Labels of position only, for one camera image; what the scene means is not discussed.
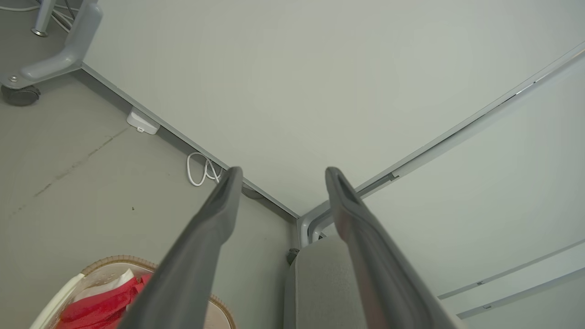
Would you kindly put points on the grey partition corner leg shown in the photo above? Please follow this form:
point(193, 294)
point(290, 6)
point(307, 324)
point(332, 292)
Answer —
point(308, 226)

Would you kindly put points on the white partition board with rails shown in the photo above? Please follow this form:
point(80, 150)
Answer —
point(480, 196)

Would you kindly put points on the woven rim laundry basket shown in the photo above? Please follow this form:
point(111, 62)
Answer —
point(219, 315)

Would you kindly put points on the red cloth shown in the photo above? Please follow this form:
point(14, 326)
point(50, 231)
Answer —
point(98, 308)

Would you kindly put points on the large white partition board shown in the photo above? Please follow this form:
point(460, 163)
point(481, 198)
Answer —
point(297, 82)

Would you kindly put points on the white cloth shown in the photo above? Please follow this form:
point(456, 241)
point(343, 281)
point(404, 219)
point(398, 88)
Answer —
point(107, 285)

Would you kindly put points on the grey upholstered chair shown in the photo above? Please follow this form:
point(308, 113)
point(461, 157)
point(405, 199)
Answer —
point(320, 288)

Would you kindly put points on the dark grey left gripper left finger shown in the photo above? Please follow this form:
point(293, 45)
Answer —
point(192, 256)

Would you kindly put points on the white adapter box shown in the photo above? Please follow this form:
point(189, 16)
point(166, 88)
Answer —
point(141, 122)

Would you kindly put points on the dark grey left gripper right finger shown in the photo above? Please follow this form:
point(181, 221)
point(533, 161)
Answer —
point(379, 274)

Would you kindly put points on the chrome metal leg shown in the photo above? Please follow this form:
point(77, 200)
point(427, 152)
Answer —
point(43, 18)

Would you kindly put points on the black caster wheel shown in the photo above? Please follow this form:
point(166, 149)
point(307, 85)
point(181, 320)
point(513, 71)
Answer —
point(20, 95)
point(292, 256)

